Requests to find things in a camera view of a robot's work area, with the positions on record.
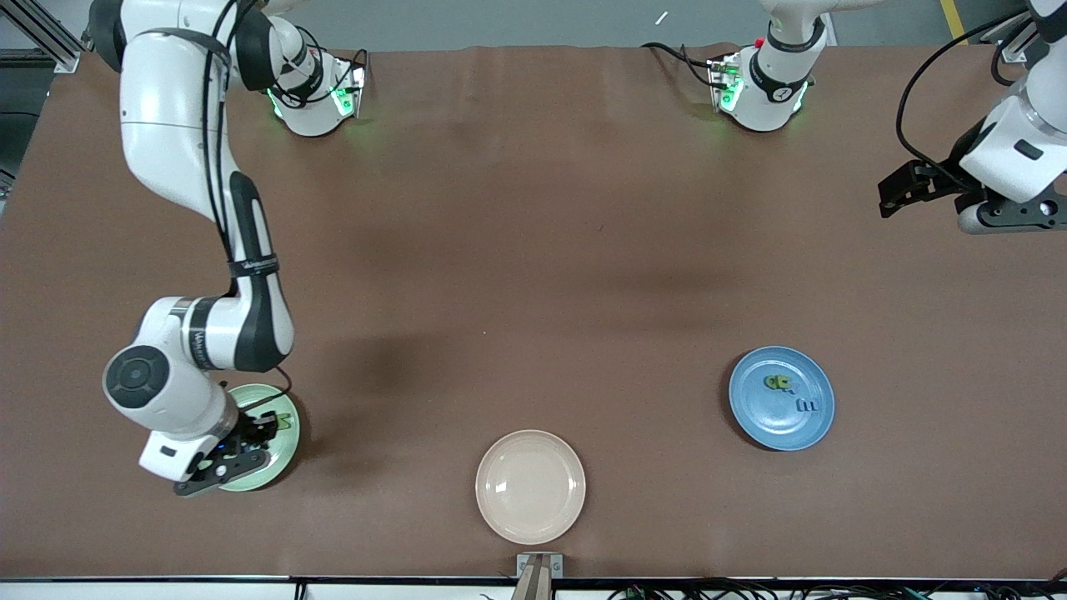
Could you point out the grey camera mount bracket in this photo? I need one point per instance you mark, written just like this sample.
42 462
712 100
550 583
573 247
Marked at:
539 571

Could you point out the beige plate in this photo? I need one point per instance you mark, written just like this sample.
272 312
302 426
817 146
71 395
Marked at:
530 487

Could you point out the blue foam letter m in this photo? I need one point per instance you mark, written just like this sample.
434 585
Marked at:
808 406

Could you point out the blue plate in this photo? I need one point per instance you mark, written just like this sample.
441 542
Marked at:
767 421

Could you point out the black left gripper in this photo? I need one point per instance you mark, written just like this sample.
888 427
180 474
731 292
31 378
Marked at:
950 169

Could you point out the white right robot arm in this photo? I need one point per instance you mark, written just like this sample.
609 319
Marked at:
167 108

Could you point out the brown table mat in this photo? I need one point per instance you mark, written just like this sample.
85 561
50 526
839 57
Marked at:
533 208

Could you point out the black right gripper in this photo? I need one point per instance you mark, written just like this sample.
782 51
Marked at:
247 432

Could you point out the aluminium frame extrusion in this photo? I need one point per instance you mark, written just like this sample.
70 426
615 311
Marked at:
1004 33
50 42

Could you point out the light green plate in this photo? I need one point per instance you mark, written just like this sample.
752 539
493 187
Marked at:
283 454

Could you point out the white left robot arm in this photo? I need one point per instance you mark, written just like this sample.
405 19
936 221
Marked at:
767 92

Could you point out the green foam letter p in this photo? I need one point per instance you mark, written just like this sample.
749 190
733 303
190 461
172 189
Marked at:
770 383

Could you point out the yellow floor tape strip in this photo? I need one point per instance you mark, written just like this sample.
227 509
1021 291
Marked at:
953 21

